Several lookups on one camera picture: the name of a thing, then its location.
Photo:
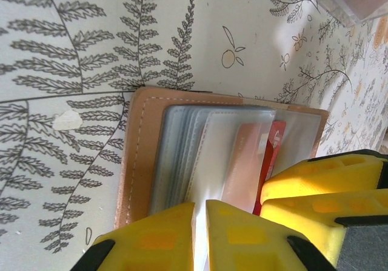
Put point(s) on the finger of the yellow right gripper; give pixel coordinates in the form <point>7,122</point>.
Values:
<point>333,208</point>
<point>327,177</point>

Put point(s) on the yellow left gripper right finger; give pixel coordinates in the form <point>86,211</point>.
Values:
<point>242,243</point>

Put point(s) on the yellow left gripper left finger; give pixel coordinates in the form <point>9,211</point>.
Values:
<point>151,243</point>

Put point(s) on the tan leather card holder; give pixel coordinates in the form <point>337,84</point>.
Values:
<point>139,131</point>

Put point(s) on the clear acrylic box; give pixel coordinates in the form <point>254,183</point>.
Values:
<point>333,7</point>

